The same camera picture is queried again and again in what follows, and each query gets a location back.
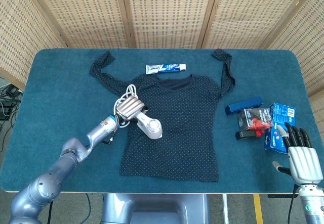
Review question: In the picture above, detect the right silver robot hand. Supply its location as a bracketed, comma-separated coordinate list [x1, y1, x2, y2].
[272, 122, 324, 185]

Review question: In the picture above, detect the white handheld garment steamer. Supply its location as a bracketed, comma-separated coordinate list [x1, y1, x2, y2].
[133, 109, 164, 140]

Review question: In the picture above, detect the dark blue cardboard box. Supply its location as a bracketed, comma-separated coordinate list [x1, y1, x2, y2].
[224, 97, 264, 115]

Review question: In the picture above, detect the navy polka dot shirt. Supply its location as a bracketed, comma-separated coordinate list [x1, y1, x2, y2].
[89, 48, 236, 183]

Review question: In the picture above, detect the blue Oreo cookie box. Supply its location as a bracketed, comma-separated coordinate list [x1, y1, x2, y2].
[264, 102, 297, 155]

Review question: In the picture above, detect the small black box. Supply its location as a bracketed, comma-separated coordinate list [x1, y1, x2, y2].
[235, 130, 259, 141]

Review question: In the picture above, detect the blue-grey robot torso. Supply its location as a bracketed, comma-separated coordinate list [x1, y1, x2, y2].
[101, 193, 210, 224]

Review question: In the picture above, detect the blue white toothpaste tube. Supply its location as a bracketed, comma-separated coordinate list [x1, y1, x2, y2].
[145, 62, 187, 75]

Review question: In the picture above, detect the woven wooden folding screen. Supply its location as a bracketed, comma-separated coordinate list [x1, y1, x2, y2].
[0, 0, 324, 146]

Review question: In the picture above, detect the teal carpet table cover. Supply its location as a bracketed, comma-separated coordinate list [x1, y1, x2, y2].
[0, 48, 324, 194]

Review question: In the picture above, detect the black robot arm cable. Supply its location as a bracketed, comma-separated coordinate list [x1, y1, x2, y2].
[287, 183, 300, 224]

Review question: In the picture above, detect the black floor cable bundle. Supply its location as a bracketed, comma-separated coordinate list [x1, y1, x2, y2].
[0, 84, 24, 124]

